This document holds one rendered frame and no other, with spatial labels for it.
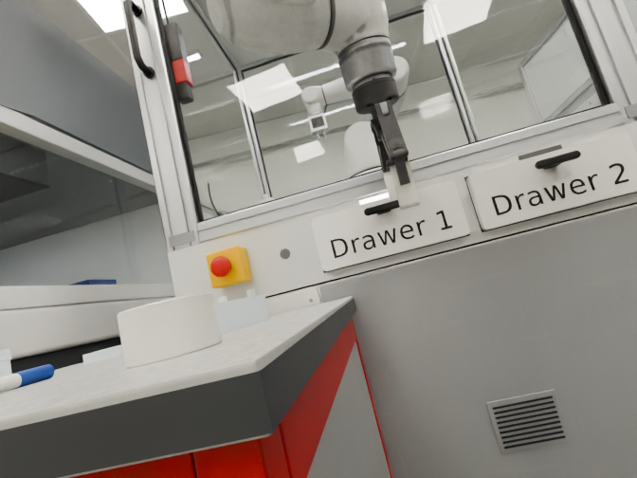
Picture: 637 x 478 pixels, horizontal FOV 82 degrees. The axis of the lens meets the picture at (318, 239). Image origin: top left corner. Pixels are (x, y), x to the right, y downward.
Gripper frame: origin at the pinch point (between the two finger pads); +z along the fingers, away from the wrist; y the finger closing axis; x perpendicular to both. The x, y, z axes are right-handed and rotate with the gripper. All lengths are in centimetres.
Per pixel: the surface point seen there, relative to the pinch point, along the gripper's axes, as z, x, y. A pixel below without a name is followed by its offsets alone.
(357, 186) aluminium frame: -5.1, 6.7, 11.6
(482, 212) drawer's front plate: 6.4, -14.5, 7.1
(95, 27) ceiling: -159, 142, 172
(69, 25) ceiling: -161, 153, 163
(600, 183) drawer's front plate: 6.7, -35.4, 7.0
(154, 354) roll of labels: 4.6, 23.6, -42.3
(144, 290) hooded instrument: 7, 83, 49
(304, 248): 4.3, 20.4, 9.3
